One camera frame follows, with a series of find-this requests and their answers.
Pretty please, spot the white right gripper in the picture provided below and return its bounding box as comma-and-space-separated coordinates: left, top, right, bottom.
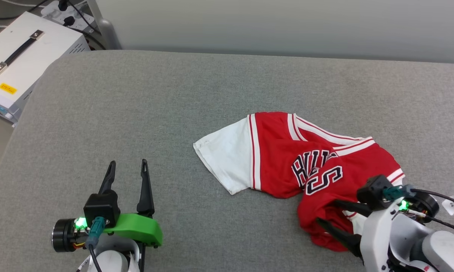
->
317, 191, 440, 272

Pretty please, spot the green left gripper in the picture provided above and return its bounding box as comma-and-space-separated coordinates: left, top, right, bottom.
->
52, 159, 163, 253

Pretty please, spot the red white basketball jersey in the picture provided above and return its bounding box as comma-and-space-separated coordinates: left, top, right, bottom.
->
193, 111, 405, 252

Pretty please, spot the white power strip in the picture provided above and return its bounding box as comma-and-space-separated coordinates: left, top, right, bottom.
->
41, 0, 95, 32

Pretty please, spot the teal plug left camera cable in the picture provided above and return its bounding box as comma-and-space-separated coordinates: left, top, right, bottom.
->
85, 216, 106, 272

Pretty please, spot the teal plug camera cable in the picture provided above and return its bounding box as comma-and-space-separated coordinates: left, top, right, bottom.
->
85, 216, 106, 272
383, 185, 454, 206

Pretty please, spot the teal plug right camera cable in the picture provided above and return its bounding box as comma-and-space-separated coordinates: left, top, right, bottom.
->
383, 185, 454, 206

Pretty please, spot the white equipment box black handle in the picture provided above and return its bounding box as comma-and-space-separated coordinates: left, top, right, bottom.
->
0, 11, 91, 127

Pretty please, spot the grey metal post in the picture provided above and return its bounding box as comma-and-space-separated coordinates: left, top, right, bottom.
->
87, 0, 122, 50

